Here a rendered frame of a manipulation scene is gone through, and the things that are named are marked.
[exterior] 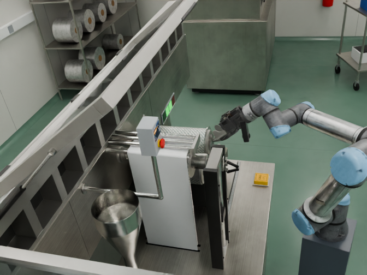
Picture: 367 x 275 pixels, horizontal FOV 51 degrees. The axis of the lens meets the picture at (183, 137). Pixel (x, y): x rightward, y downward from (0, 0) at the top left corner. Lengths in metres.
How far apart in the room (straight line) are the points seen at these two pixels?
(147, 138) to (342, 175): 0.65
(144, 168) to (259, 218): 0.67
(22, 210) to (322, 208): 1.06
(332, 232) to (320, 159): 1.98
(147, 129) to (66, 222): 0.46
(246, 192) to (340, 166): 0.79
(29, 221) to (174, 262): 0.77
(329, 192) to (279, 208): 1.77
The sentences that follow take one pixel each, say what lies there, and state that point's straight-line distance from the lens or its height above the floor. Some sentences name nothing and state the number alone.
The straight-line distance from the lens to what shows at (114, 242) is 1.18.
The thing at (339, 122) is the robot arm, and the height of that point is 1.47.
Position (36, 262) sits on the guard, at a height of 1.60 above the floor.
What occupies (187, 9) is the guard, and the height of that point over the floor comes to 1.98.
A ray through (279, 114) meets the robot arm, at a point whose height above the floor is 1.45.
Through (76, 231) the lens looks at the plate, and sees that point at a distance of 1.43.
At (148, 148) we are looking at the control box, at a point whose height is 1.64.
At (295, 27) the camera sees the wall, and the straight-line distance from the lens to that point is 6.29.
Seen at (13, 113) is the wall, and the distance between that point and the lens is 4.76.
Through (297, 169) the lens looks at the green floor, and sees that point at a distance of 3.63.
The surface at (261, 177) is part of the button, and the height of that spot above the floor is 0.92.
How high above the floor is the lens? 2.30
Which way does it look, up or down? 34 degrees down
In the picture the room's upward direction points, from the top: 7 degrees counter-clockwise
